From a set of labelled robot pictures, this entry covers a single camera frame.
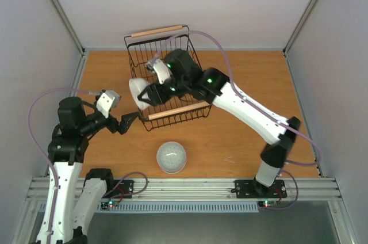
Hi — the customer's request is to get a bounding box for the plain white bowl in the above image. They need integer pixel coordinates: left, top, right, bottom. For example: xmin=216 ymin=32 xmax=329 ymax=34
xmin=129 ymin=78 xmax=150 ymax=110

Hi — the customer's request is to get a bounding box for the grey scale pattern bowl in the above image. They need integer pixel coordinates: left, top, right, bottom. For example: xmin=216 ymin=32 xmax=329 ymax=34
xmin=156 ymin=142 xmax=187 ymax=174

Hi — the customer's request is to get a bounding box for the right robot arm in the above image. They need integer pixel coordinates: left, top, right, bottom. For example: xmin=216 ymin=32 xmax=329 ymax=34
xmin=129 ymin=49 xmax=300 ymax=197

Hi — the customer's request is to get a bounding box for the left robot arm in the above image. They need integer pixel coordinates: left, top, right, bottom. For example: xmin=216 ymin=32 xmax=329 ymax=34
xmin=36 ymin=90 xmax=137 ymax=243

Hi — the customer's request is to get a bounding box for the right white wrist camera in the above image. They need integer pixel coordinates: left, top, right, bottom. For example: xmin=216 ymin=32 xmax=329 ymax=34
xmin=145 ymin=59 xmax=171 ymax=85

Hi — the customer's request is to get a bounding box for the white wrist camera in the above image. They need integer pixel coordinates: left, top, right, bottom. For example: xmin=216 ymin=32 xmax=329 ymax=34
xmin=96 ymin=90 xmax=121 ymax=118
xmin=145 ymin=59 xmax=171 ymax=85

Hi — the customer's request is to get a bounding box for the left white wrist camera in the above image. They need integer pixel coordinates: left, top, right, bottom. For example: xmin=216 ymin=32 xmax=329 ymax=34
xmin=96 ymin=90 xmax=121 ymax=118

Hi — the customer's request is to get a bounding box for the black wire dish rack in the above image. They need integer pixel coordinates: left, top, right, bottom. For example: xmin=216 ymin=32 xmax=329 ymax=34
xmin=124 ymin=25 xmax=211 ymax=131

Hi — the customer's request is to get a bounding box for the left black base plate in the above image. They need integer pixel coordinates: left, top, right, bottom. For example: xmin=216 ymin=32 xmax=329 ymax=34
xmin=102 ymin=180 xmax=134 ymax=199

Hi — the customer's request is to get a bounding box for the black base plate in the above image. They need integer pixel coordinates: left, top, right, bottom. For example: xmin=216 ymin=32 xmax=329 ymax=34
xmin=102 ymin=180 xmax=134 ymax=199
xmin=231 ymin=180 xmax=288 ymax=199

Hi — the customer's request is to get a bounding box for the aluminium mounting rail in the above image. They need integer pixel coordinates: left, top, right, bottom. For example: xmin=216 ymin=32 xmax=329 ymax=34
xmin=26 ymin=177 xmax=343 ymax=202

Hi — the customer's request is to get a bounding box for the blue slotted cable duct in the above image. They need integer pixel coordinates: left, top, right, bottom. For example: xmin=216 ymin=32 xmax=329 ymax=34
xmin=95 ymin=201 xmax=259 ymax=214

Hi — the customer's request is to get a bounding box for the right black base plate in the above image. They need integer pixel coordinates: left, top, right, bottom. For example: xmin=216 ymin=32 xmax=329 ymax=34
xmin=231 ymin=180 xmax=288 ymax=199

